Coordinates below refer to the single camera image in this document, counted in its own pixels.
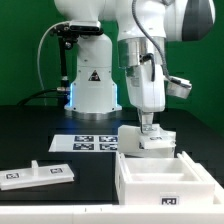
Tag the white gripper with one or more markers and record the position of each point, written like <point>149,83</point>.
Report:
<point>145,94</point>

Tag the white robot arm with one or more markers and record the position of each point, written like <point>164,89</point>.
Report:
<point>144,26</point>

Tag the white cabinet body box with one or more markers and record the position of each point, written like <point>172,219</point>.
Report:
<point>165,181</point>

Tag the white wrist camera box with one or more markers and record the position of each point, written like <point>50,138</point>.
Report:
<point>179,87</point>

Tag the white marker sheet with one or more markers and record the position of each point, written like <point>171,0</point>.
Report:
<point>84,143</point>

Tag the white cabinet door panel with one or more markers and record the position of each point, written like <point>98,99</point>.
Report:
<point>35,176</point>

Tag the white cabinet top block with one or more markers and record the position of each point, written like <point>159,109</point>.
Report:
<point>128,144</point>

